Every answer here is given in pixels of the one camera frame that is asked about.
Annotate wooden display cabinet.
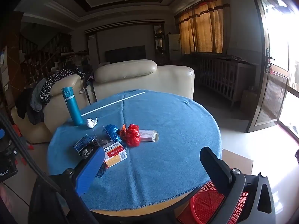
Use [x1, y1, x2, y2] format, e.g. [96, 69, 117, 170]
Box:
[153, 24, 165, 52]

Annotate black braided cable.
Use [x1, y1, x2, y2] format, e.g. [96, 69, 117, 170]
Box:
[0, 111, 62, 192]

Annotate white medicine box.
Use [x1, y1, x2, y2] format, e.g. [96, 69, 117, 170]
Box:
[138, 129, 160, 143]

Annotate teal thermos bottle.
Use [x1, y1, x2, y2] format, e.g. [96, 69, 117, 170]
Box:
[61, 86, 84, 126]

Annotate black television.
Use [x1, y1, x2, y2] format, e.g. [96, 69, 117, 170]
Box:
[104, 45, 147, 63]

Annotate red plastic basket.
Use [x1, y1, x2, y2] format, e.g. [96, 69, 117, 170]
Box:
[177, 180, 250, 224]

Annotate blue printed snack packet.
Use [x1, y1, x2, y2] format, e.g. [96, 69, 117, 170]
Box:
[72, 134, 100, 160]

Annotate red plastic bag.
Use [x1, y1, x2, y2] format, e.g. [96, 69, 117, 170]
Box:
[120, 124, 141, 147]

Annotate bag with dark straps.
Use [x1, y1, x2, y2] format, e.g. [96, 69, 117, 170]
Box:
[81, 73, 97, 105]

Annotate white standing air conditioner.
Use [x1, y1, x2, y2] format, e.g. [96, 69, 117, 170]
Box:
[168, 34, 181, 61]

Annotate grey knit garment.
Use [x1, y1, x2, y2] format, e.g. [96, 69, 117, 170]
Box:
[30, 78, 48, 112]

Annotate black jacket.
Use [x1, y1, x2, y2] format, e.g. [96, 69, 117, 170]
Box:
[15, 87, 45, 125]

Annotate beige leather sofa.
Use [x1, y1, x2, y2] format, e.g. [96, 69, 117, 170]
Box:
[12, 59, 195, 144]

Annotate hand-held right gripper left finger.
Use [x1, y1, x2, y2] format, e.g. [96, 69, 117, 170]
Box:
[29, 147, 105, 224]

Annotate flat cardboard sheet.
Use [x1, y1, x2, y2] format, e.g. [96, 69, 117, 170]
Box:
[221, 148, 254, 175]

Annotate wooden staircase railing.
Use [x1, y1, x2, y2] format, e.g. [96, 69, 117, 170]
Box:
[19, 33, 73, 84]

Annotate floral dark garment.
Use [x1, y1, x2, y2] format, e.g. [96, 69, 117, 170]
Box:
[40, 68, 86, 104]

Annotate wooden baby crib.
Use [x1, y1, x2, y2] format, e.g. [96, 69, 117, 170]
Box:
[190, 52, 260, 109]

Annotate clear plastic wrapper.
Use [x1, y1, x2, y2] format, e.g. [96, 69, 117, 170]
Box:
[93, 126, 114, 148]

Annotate white tall cabinet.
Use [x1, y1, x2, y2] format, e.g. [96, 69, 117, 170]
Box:
[87, 34, 100, 63]

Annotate red and yellow medicine box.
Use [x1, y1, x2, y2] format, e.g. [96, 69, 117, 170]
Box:
[103, 142, 128, 168]

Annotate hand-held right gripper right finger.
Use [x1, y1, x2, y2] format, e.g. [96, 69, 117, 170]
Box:
[200, 147, 277, 224]

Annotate round wooden table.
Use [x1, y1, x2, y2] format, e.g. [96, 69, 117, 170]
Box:
[90, 188, 205, 217]

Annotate brown cardboard box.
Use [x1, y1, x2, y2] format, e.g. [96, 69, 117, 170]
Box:
[241, 89, 257, 112]

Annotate blue tablecloth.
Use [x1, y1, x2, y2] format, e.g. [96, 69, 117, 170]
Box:
[47, 89, 222, 211]

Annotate thin white rod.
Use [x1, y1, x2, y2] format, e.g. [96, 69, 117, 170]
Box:
[81, 91, 146, 116]

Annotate blue plastic bag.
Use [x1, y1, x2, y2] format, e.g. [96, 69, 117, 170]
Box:
[104, 124, 122, 143]

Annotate yellow curtains with red trim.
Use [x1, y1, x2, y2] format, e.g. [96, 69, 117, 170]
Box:
[175, 0, 230, 54]

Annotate wooden door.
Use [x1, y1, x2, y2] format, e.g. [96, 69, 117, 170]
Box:
[248, 0, 292, 133]

